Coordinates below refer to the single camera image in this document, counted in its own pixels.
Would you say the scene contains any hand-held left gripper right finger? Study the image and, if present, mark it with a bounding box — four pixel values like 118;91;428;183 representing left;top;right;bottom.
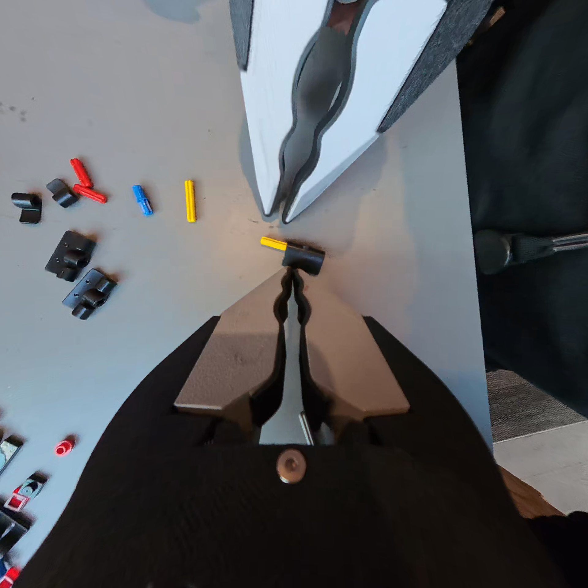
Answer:
293;269;410;435

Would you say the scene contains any small black toy connector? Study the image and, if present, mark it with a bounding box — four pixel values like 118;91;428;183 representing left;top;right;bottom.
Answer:
11;192;43;225
45;178;80;209

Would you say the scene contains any red toy axle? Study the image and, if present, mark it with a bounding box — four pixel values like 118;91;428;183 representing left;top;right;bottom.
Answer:
72;183;108;205
69;157;94;188

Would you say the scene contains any blue toy pin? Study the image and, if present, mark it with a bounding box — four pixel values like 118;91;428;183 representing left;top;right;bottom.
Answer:
132;184;154;217

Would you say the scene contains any black toy clip plate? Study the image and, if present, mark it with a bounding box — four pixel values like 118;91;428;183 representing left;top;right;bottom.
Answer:
44;230;97;282
62;268;118;320

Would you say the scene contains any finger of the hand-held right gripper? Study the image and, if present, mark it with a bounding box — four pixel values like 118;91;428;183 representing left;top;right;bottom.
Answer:
281;0;449;225
240;0;332;217

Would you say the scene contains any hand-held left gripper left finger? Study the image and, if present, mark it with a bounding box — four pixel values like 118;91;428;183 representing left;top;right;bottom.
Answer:
174;267;293;429

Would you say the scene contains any pile of small toy bricks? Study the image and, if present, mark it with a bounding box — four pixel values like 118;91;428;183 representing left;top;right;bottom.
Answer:
0;434;77;588

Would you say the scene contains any black toy axle connector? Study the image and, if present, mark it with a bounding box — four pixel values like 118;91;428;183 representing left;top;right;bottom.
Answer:
281;241;326;277

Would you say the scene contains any person's right hand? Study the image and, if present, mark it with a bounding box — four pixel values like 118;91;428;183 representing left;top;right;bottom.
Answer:
328;0;364;35

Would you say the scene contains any person's lap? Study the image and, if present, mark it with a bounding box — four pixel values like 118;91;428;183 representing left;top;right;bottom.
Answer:
456;0;588;419

